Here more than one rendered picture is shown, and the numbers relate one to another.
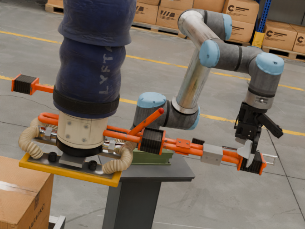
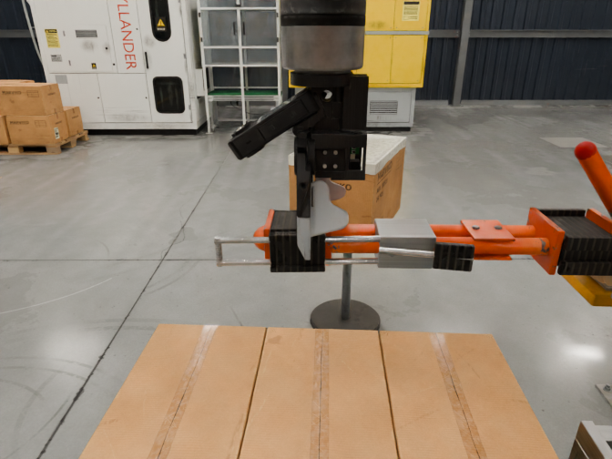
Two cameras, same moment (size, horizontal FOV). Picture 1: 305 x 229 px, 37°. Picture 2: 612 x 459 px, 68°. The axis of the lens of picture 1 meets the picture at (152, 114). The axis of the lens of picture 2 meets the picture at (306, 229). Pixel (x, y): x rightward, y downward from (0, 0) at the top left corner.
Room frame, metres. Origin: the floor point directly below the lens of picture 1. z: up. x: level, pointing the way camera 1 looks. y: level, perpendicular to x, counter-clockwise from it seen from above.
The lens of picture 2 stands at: (1.97, -0.35, 1.51)
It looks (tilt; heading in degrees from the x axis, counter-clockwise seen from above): 23 degrees down; 181
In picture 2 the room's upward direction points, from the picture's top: straight up
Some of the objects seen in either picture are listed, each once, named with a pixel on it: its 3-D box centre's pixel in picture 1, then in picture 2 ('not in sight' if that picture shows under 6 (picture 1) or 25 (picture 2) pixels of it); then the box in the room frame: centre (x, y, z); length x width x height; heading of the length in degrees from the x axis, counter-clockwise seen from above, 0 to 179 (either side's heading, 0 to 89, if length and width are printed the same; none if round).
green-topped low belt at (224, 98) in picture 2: not in sight; (246, 110); (-5.96, -1.47, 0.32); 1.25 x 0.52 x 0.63; 91
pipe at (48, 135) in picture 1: (80, 141); not in sight; (1.45, 0.23, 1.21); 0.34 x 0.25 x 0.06; 89
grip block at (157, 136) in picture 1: (151, 140); (572, 239); (1.45, -0.02, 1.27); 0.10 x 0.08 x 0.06; 179
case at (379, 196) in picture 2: not in sight; (350, 184); (-0.21, -0.15, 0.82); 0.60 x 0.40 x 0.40; 157
